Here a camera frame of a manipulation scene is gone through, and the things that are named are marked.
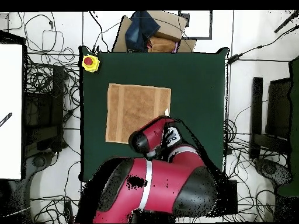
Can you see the yellow emergency stop button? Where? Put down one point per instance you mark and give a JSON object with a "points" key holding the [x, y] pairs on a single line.
{"points": [[90, 63]]}

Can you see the black metal stand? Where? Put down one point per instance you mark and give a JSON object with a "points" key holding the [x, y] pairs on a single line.
{"points": [[257, 105], [57, 105]]}

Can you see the dark green table cloth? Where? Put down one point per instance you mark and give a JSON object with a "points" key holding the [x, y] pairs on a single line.
{"points": [[186, 77]]}

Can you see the blue denim jeans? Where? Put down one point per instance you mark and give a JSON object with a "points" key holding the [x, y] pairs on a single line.
{"points": [[140, 30]]}

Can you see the brown cardboard box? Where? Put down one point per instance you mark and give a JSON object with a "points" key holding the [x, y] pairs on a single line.
{"points": [[169, 25]]}

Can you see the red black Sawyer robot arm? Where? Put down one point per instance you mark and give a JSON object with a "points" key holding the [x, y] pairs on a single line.
{"points": [[158, 182]]}

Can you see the black square floor frame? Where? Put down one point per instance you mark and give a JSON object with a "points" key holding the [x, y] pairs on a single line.
{"points": [[211, 23]]}

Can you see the green covered side table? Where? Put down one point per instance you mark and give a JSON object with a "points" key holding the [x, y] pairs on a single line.
{"points": [[294, 116]]}

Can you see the striped black rod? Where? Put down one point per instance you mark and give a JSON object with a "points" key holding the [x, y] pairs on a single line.
{"points": [[5, 119]]}

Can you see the white board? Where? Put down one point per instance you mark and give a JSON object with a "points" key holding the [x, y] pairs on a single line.
{"points": [[10, 112]]}

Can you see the grey stand foot black knob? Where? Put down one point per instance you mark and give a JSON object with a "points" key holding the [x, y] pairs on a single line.
{"points": [[268, 169], [38, 161]]}

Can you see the black tripod rod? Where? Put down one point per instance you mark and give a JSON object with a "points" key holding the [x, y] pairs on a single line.
{"points": [[286, 22]]}

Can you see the tan terry towel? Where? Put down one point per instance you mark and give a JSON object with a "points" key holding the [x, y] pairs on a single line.
{"points": [[135, 107]]}

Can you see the brown folded towel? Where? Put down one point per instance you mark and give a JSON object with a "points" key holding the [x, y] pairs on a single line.
{"points": [[162, 44]]}

